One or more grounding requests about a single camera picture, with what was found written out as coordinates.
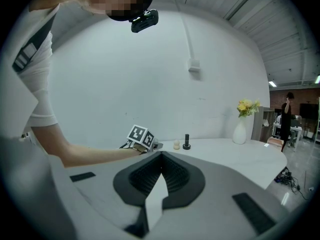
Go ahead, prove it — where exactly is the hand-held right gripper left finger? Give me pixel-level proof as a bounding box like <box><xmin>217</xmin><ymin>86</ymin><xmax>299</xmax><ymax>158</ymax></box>
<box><xmin>48</xmin><ymin>150</ymin><xmax>163</xmax><ymax>240</ymax></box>

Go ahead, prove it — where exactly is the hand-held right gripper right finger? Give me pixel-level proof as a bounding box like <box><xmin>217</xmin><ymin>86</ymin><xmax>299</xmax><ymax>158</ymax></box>
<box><xmin>149</xmin><ymin>150</ymin><xmax>299</xmax><ymax>240</ymax></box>

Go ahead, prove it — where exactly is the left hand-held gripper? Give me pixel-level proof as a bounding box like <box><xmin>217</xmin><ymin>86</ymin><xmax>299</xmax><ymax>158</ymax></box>
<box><xmin>126</xmin><ymin>123</ymin><xmax>165</xmax><ymax>155</ymax></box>

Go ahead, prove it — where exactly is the person's left forearm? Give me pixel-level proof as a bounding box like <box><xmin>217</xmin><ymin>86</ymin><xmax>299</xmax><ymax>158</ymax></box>
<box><xmin>31</xmin><ymin>122</ymin><xmax>148</xmax><ymax>169</ymax></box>

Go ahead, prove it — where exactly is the white curved table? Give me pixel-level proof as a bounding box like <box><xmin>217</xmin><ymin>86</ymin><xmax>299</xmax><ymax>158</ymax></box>
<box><xmin>147</xmin><ymin>137</ymin><xmax>288</xmax><ymax>191</ymax></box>

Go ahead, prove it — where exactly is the small black cylindrical stand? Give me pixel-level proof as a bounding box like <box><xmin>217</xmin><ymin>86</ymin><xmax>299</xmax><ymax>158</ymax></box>
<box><xmin>182</xmin><ymin>133</ymin><xmax>192</xmax><ymax>151</ymax></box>

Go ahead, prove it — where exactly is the white ceramic vase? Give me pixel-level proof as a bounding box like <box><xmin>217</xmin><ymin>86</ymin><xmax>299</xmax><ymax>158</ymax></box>
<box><xmin>232</xmin><ymin>115</ymin><xmax>247</xmax><ymax>145</ymax></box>

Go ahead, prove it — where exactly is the open cardboard box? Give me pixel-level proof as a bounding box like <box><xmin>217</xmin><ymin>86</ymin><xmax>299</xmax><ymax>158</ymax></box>
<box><xmin>266</xmin><ymin>136</ymin><xmax>285</xmax><ymax>148</ymax></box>

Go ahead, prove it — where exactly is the white junction box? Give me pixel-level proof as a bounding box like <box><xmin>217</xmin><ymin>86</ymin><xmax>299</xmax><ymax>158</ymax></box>
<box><xmin>187</xmin><ymin>58</ymin><xmax>201</xmax><ymax>73</ymax></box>

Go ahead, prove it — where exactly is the grey open cabinet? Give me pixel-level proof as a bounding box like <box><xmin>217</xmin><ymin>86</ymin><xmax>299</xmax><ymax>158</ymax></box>
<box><xmin>251</xmin><ymin>105</ymin><xmax>276</xmax><ymax>143</ymax></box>

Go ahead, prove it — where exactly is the yellow flower bouquet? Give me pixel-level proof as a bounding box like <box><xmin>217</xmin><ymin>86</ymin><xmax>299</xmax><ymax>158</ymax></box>
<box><xmin>236</xmin><ymin>98</ymin><xmax>261</xmax><ymax>119</ymax></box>

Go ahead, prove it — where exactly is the white office table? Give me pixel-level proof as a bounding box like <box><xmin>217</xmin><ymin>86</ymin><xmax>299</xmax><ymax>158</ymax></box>
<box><xmin>272</xmin><ymin>120</ymin><xmax>305</xmax><ymax>152</ymax></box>

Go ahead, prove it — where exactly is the white printed t-shirt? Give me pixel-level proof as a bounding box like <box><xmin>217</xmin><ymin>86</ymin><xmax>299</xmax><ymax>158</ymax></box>
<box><xmin>4</xmin><ymin>0</ymin><xmax>61</xmax><ymax>140</ymax></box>

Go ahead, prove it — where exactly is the tangle of black cables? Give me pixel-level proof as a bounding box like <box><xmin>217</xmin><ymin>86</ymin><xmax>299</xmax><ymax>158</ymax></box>
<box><xmin>273</xmin><ymin>167</ymin><xmax>311</xmax><ymax>201</ymax></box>

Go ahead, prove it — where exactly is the white wall conduit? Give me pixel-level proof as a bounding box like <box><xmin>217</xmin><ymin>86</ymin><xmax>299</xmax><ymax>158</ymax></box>
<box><xmin>159</xmin><ymin>0</ymin><xmax>196</xmax><ymax>60</ymax></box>

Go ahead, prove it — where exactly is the black head-mounted camera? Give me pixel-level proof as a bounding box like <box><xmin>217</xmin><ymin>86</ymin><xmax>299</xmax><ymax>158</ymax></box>
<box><xmin>129</xmin><ymin>8</ymin><xmax>160</xmax><ymax>34</ymax></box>

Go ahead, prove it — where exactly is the black wall screen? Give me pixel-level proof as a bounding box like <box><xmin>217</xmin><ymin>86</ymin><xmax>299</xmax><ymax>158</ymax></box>
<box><xmin>299</xmin><ymin>103</ymin><xmax>319</xmax><ymax>121</ymax></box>

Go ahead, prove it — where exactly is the black harness strap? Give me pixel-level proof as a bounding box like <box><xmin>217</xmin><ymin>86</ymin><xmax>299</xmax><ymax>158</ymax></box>
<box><xmin>12</xmin><ymin>11</ymin><xmax>57</xmax><ymax>73</ymax></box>

